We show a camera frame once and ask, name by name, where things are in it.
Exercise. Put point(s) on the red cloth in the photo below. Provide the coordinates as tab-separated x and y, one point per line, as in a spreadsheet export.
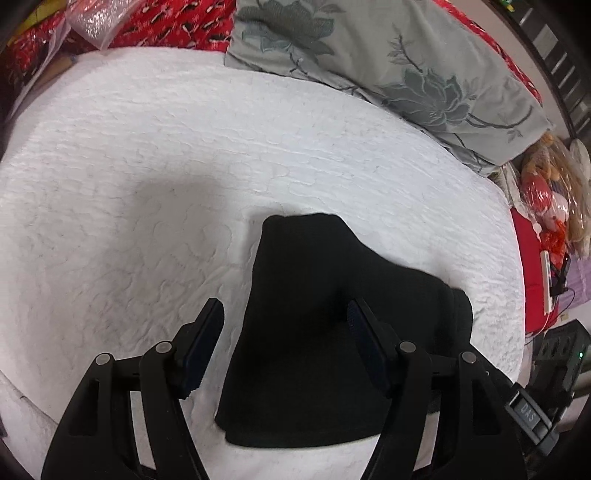
526	277

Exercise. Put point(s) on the clear plastic bag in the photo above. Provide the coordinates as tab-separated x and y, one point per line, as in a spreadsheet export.
97	23

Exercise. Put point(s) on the purple cloth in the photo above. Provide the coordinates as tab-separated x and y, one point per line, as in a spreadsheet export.
579	295

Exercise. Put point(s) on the red foil wrapped package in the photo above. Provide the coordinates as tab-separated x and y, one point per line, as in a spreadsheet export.
37	50

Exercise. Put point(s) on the white power strip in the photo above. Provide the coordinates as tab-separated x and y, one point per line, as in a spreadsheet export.
546	281

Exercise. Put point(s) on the yellow bag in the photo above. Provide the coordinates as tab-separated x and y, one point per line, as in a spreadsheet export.
41	10

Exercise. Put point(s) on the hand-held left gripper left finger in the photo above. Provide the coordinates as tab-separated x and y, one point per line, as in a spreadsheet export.
201	355

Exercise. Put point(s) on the bagged plush toys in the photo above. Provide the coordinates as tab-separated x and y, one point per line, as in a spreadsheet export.
558	194

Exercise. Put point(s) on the black pants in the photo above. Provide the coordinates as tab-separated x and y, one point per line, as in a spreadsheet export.
300	300

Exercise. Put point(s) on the dark slatted headboard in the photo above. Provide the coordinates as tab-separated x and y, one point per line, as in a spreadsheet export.
554	60

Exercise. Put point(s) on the white quilted bed cover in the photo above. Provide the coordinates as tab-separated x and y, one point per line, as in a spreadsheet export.
138	161

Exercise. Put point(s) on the grey floral pillow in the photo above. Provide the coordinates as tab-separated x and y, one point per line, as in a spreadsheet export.
369	55

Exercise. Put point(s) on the red printed blanket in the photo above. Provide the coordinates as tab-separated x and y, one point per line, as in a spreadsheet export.
184	21

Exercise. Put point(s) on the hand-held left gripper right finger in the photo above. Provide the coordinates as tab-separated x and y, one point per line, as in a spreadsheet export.
367	350

